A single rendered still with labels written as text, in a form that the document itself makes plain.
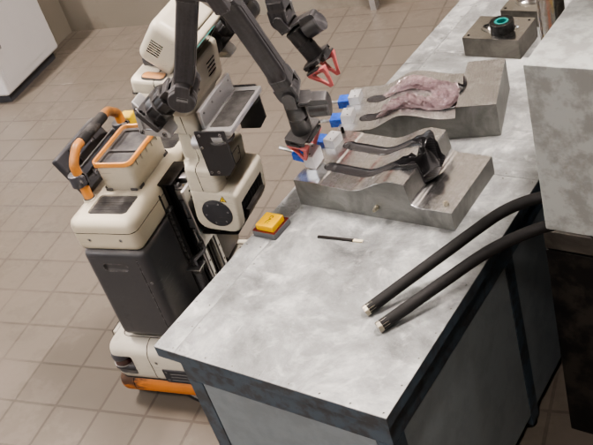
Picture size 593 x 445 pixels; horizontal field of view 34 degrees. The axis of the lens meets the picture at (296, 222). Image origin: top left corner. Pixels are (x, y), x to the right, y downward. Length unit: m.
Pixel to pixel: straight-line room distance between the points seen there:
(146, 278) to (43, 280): 1.35
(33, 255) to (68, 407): 1.10
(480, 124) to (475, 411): 0.84
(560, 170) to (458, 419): 0.84
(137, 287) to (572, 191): 1.66
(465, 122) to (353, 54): 2.48
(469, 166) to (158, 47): 0.93
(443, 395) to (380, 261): 0.38
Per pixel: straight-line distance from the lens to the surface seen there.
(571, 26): 1.96
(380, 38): 5.38
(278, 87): 2.55
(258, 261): 2.65
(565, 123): 1.90
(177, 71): 2.56
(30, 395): 3.89
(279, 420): 2.46
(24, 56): 6.25
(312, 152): 2.74
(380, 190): 2.59
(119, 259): 3.13
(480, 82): 2.94
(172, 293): 3.21
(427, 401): 2.35
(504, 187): 2.68
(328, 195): 2.71
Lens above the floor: 2.39
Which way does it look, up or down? 35 degrees down
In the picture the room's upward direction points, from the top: 19 degrees counter-clockwise
